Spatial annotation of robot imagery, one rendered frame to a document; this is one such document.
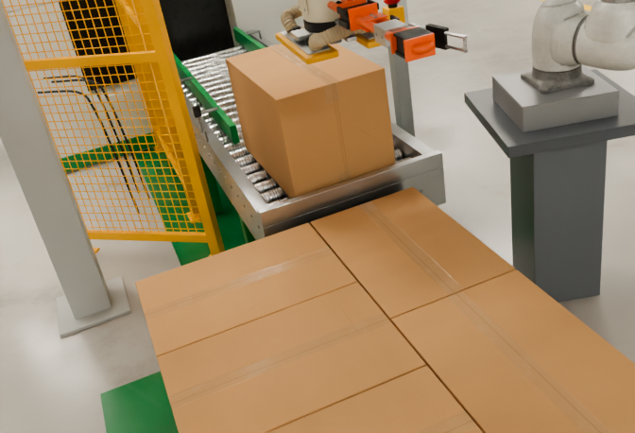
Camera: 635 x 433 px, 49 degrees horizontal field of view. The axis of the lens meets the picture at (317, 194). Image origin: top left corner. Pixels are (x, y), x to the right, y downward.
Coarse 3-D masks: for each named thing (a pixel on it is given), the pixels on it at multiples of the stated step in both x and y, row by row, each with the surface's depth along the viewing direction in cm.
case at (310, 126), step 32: (256, 64) 261; (288, 64) 255; (320, 64) 249; (352, 64) 244; (256, 96) 247; (288, 96) 226; (320, 96) 230; (352, 96) 235; (384, 96) 240; (256, 128) 263; (288, 128) 230; (320, 128) 235; (352, 128) 240; (384, 128) 245; (256, 160) 281; (288, 160) 235; (320, 160) 240; (352, 160) 245; (384, 160) 250; (288, 192) 248
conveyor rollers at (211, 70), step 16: (240, 48) 434; (192, 64) 418; (208, 64) 412; (224, 64) 407; (208, 80) 387; (224, 80) 382; (192, 96) 369; (224, 96) 357; (240, 128) 318; (224, 144) 308; (240, 144) 302; (240, 160) 286; (400, 160) 262; (256, 176) 271; (272, 192) 256
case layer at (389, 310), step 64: (256, 256) 220; (320, 256) 214; (384, 256) 209; (448, 256) 204; (192, 320) 196; (256, 320) 192; (320, 320) 187; (384, 320) 183; (448, 320) 179; (512, 320) 175; (576, 320) 172; (192, 384) 173; (256, 384) 170; (320, 384) 166; (384, 384) 163; (448, 384) 160; (512, 384) 157; (576, 384) 154
